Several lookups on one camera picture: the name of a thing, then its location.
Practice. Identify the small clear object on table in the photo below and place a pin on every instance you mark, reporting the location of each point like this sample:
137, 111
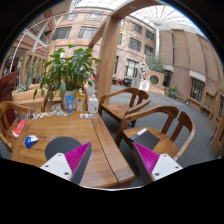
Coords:
85, 116

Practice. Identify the wooden chair far right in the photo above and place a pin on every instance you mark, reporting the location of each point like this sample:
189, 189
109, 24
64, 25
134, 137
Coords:
139, 99

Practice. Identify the green potted plant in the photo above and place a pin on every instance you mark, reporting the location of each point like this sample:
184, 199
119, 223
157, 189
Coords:
67, 73

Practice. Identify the wooden chair left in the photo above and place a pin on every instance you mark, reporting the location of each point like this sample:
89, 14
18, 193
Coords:
9, 121

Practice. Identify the blue tube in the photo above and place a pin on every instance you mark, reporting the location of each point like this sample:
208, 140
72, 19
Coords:
69, 101

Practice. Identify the wooden pillar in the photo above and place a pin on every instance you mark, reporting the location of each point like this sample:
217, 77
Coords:
107, 56

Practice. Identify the wooden chair near right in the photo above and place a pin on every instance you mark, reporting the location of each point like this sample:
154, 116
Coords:
166, 144

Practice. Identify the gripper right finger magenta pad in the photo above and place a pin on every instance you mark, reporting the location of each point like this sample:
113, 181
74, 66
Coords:
153, 166

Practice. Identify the white pump dispenser bottle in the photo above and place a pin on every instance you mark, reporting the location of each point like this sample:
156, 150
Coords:
93, 104

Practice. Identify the dark grey notebook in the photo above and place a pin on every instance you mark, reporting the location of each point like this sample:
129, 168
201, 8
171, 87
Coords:
145, 138

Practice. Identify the round grey mouse pad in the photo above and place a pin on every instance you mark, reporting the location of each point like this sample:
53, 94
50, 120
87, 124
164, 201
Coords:
60, 145

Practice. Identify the red white package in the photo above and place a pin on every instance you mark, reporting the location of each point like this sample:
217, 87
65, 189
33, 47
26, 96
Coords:
18, 129

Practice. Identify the blue white computer mouse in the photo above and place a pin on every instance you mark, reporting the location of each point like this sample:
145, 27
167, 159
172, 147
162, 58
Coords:
31, 140

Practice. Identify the wooden chair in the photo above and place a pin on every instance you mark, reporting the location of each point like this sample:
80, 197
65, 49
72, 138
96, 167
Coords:
166, 144
9, 121
139, 99

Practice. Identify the yellow liquid bottle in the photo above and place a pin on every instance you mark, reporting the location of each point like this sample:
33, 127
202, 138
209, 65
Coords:
80, 101

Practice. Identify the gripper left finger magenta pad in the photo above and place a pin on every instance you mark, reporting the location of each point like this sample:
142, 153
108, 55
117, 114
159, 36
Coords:
70, 166

